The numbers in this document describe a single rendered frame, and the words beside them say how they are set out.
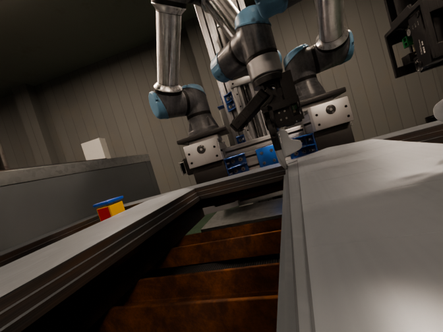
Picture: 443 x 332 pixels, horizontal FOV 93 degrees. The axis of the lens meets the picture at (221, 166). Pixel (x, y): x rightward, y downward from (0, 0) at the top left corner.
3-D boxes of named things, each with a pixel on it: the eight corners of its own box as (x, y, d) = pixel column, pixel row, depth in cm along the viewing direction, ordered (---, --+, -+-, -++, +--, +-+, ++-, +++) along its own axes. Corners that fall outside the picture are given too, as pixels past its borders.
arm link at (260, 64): (243, 62, 46) (250, 72, 54) (249, 82, 46) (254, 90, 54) (277, 47, 44) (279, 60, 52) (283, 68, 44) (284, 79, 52)
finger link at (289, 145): (308, 165, 46) (296, 124, 45) (281, 172, 48) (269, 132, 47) (306, 163, 49) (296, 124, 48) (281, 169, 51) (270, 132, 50)
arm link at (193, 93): (215, 109, 99) (207, 80, 98) (190, 112, 91) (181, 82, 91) (203, 116, 109) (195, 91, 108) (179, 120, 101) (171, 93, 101)
